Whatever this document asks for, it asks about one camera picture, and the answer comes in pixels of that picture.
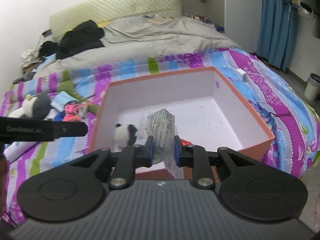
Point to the black garment near wall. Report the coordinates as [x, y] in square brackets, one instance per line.
[48, 48]

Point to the blue curtain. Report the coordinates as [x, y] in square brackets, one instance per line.
[278, 30]

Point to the person's left hand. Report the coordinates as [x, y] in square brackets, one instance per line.
[3, 166]

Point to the cream quilted headboard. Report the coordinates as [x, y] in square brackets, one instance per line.
[101, 11]

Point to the blue face mask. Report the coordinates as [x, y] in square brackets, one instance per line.
[61, 99]

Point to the cardboard box nightstand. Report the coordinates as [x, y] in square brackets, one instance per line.
[30, 67]

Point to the green plush stick toy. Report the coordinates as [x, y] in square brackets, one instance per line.
[69, 88]

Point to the red foil snack packet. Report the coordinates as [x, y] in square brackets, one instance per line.
[187, 143]

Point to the white spray bottle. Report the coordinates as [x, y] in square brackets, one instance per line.
[16, 149]

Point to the grey duvet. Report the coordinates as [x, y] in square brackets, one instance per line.
[140, 38]

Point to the clear printed plastic bag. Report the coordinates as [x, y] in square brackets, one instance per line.
[161, 126]

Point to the grey white penguin plush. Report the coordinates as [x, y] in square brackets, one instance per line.
[35, 107]

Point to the white cloth on nightstand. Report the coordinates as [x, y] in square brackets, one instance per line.
[30, 56]

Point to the yellow pink bird toy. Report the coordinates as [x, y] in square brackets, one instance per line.
[74, 112]

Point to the pink cardboard box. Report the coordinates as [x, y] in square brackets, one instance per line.
[209, 111]

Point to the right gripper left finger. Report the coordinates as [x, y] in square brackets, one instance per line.
[126, 162]

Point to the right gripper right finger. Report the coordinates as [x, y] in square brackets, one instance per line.
[194, 157]

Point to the blue cartoon plastic bag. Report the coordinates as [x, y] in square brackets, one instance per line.
[59, 117]

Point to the small trash bin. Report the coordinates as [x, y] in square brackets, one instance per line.
[312, 87]

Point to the grey wardrobe cabinet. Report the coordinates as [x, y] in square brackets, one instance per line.
[239, 18]

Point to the wall socket panel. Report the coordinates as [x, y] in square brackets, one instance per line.
[47, 33]

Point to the small panda plush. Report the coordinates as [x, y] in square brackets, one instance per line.
[125, 135]

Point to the black clothes pile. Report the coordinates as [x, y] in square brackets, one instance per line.
[85, 36]

